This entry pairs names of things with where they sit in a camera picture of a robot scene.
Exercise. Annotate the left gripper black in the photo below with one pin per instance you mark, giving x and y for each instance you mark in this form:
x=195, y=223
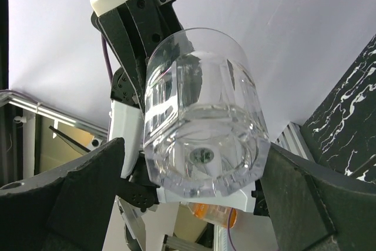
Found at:
x=133, y=30

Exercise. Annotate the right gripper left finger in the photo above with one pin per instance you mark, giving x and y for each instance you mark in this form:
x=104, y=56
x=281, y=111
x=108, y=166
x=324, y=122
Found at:
x=65, y=208

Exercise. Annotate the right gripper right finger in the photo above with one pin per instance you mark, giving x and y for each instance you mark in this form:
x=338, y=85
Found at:
x=312, y=207

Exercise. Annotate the clear drinking glass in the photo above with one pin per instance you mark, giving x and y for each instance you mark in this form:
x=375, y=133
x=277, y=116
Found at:
x=205, y=133

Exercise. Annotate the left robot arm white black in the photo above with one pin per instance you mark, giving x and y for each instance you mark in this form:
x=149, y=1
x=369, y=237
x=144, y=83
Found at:
x=136, y=192

